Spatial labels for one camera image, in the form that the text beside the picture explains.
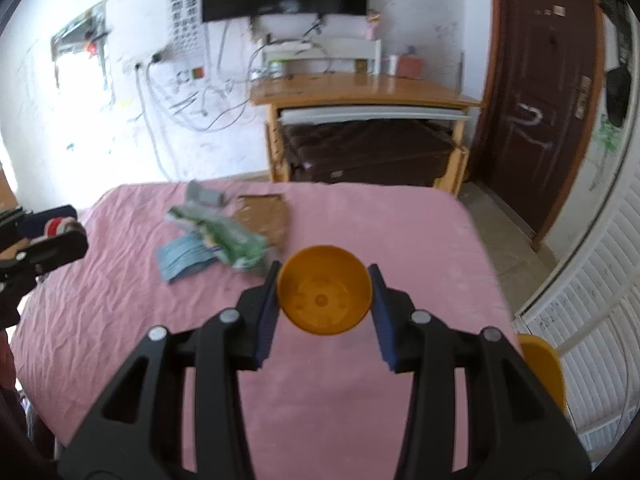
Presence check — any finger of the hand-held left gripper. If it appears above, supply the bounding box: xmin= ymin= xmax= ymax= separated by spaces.
xmin=15 ymin=225 xmax=90 ymax=277
xmin=0 ymin=206 xmax=28 ymax=250

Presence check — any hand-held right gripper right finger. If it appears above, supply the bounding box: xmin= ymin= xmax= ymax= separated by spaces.
xmin=367 ymin=264 xmax=593 ymax=480

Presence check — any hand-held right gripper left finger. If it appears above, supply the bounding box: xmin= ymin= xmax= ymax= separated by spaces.
xmin=56 ymin=260 xmax=281 ymax=480

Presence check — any brown wooden board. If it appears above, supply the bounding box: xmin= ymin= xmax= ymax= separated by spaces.
xmin=0 ymin=166 xmax=18 ymax=209

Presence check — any person's red clothing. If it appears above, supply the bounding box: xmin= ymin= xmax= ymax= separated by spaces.
xmin=0 ymin=329 xmax=18 ymax=392

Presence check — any green plastic packet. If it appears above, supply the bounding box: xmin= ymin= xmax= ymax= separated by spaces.
xmin=200 ymin=220 xmax=272 ymax=277

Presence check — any light blue face mask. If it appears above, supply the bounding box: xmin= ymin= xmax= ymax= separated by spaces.
xmin=156 ymin=234 xmax=218 ymax=285

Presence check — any brown cardboard piece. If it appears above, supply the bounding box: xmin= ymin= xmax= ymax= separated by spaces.
xmin=232 ymin=192 xmax=291 ymax=253

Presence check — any white green snack packet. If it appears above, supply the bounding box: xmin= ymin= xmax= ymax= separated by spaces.
xmin=167 ymin=203 xmax=236 ymax=232

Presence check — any grey cloth piece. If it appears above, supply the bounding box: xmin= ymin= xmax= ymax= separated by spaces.
xmin=186 ymin=180 xmax=228 ymax=207

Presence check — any yellow plastic bin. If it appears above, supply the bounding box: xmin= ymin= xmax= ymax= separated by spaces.
xmin=515 ymin=334 xmax=568 ymax=418

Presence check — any window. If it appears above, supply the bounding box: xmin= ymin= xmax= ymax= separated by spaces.
xmin=50 ymin=0 xmax=113 ymax=93

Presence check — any white keyboard tray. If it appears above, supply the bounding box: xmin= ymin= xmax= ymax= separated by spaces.
xmin=277 ymin=105 xmax=473 ymax=123

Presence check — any white louvred panel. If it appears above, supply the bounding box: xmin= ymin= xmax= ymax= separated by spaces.
xmin=515 ymin=160 xmax=640 ymax=461

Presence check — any wooden desk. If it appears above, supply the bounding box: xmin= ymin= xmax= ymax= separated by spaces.
xmin=249 ymin=72 xmax=483 ymax=196

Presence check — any pink box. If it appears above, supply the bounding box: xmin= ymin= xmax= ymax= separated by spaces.
xmin=397 ymin=54 xmax=425 ymax=78

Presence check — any eye chart poster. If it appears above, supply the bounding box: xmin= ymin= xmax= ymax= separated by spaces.
xmin=167 ymin=0 xmax=208 ymax=68

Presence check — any white desk shelf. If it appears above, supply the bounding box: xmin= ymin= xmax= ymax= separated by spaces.
xmin=262 ymin=37 xmax=382 ymax=78

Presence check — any dark brown door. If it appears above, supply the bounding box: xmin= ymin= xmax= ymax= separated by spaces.
xmin=472 ymin=0 xmax=608 ymax=251

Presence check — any black hanging bag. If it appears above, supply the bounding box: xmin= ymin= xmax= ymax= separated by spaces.
xmin=602 ymin=67 xmax=632 ymax=128

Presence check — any tangle of wall cables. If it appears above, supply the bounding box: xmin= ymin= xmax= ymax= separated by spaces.
xmin=132 ymin=15 xmax=266 ymax=181

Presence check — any metal door handle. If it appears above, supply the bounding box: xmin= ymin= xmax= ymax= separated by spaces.
xmin=575 ymin=75 xmax=593 ymax=118

